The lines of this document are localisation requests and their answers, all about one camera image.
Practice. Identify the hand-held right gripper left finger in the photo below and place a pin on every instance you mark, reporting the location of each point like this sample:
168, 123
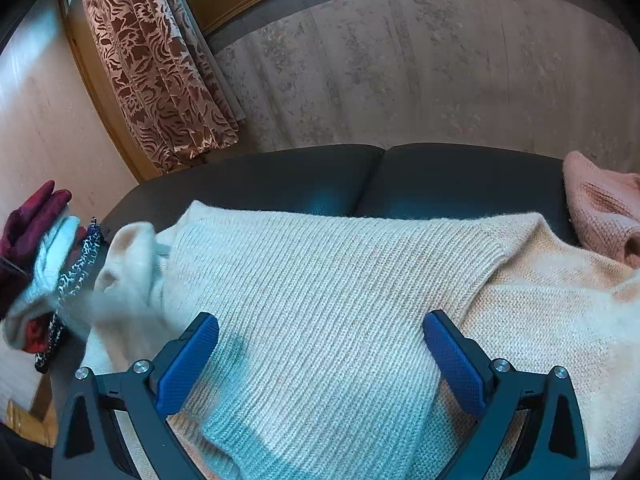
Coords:
187, 365

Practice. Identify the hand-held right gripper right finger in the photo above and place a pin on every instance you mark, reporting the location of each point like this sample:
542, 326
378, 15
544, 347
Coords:
457, 365

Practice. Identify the cream knit sweater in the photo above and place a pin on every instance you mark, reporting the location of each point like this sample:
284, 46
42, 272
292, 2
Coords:
550, 335

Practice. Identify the white ribbed knit sweater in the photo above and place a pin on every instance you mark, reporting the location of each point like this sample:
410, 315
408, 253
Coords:
325, 310

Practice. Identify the black white patterned garment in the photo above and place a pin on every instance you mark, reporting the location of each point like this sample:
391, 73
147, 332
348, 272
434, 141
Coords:
80, 260

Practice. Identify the red folded garment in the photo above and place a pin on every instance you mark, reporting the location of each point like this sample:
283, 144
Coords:
37, 335

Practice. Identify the light blue folded garment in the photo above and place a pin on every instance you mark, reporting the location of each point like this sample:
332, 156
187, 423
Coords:
45, 270

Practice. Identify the pink knit sweater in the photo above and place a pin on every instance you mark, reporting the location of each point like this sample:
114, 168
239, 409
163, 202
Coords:
595, 210

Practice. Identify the black leather bench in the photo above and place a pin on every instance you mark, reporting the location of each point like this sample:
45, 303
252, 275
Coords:
300, 180

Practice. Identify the brown floral curtain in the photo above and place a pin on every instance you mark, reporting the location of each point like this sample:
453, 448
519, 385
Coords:
150, 60

